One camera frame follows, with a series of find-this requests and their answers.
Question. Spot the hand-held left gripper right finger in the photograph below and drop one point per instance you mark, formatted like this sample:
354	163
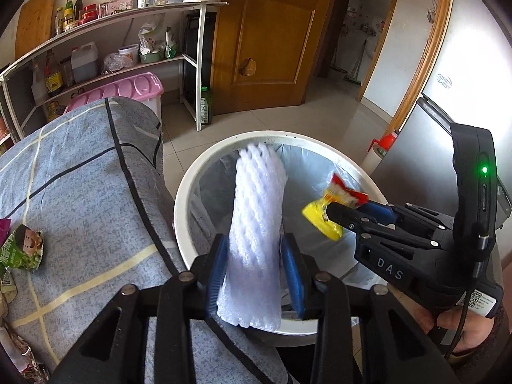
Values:
294	276

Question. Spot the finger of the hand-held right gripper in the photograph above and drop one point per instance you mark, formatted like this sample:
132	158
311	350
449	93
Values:
360	226
380	211

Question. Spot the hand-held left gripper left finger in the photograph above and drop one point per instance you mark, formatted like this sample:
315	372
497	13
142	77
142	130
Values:
216	272

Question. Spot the yellow red snack wrapper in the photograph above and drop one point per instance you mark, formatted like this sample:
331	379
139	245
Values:
320	216

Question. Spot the white foam fruit net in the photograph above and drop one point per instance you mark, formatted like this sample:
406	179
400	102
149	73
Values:
256	228

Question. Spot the grey trash bag liner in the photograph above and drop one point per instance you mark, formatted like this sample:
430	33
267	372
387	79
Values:
316	168

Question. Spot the white round trash bin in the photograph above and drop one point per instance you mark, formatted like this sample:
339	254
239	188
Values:
187	192

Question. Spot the person's right forearm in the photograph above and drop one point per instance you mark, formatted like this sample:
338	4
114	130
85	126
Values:
480	358

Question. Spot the person's right hand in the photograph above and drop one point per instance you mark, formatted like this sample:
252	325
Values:
480	330

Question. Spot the red cap white bottle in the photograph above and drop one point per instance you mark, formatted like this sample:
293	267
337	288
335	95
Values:
386	140

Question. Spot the silver refrigerator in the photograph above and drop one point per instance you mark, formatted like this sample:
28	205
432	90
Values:
472	68

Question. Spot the green glass bottle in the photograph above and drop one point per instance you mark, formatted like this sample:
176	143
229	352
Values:
68	10
205	108

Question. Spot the green snack packet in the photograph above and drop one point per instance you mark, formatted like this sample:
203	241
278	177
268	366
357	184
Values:
22	248

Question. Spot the wooden door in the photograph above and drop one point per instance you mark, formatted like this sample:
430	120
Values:
272	48

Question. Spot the pink plastic storage box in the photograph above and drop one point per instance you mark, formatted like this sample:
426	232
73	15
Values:
120	88

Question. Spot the brown snack wrapper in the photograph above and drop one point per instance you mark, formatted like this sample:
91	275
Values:
7	286

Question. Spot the crumpled printed wrapper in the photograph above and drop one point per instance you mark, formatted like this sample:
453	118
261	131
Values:
20	352

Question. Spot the green bowl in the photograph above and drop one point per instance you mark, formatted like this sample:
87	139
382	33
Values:
152	57

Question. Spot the yellow cooking oil bottle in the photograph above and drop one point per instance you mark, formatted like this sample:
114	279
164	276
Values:
55	112

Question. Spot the crumpled clear plastic bag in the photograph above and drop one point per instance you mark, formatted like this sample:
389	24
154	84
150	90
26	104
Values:
116	64

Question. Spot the green white packet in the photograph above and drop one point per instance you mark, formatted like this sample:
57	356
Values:
171	44

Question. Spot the white plastic tub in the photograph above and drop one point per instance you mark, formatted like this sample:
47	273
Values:
128	54

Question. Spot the dark liquid plastic jug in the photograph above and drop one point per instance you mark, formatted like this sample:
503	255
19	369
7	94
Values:
84	64

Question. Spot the white plastic bag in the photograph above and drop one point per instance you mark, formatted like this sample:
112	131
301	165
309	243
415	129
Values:
151	34

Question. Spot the yellow label soy sauce bottle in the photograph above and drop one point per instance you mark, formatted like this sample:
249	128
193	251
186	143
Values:
53	76

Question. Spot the clear plastic bottle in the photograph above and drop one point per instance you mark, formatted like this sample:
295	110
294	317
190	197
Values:
39	86

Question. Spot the white metal shelf rack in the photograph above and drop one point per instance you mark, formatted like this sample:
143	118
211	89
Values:
160	10

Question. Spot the pink tissue box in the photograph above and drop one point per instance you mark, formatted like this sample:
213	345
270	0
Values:
118	7

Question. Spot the red lid jar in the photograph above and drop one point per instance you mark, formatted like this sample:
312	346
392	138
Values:
90	12

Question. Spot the small seasoning bottle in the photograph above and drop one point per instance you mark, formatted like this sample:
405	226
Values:
59	20

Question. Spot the dark glass bottle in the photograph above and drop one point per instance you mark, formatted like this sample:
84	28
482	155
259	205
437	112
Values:
78	8

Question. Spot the bamboo cutting board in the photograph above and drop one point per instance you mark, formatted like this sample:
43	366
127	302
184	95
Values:
36	20

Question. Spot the wooden door frame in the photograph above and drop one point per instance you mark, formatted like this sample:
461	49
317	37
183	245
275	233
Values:
434	48

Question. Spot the small wall hanger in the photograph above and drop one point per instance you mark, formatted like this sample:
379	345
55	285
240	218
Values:
433	12

